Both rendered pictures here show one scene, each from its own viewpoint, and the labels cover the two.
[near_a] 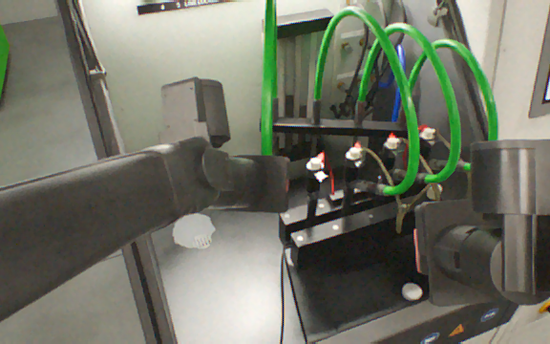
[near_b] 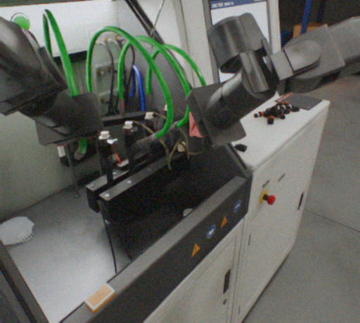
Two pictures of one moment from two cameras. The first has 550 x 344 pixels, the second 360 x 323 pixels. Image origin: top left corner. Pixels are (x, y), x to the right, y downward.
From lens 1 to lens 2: 0.20 m
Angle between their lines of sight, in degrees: 26
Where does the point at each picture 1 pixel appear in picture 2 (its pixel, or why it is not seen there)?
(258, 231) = (70, 215)
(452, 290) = (223, 135)
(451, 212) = (206, 92)
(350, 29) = (100, 61)
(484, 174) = (221, 40)
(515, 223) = (245, 57)
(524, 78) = (207, 71)
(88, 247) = not seen: outside the picture
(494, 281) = (247, 89)
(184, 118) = not seen: hidden behind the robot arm
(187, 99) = not seen: hidden behind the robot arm
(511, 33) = (193, 45)
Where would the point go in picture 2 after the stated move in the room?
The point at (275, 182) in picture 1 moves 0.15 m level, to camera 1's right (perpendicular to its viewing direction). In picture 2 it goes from (90, 109) to (174, 95)
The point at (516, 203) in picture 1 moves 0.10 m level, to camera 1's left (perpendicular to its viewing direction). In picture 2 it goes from (242, 47) to (174, 55)
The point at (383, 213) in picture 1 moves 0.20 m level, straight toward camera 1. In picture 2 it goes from (156, 166) to (164, 210)
